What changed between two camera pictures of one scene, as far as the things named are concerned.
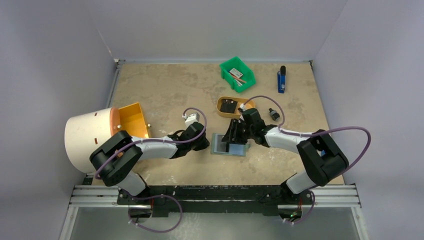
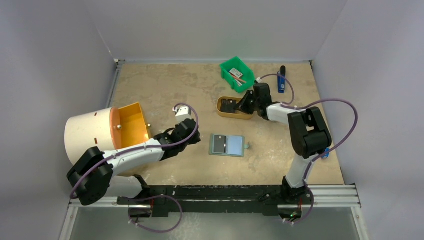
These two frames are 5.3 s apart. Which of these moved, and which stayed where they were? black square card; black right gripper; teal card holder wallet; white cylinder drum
Moved: black right gripper
Stayed: teal card holder wallet; white cylinder drum; black square card
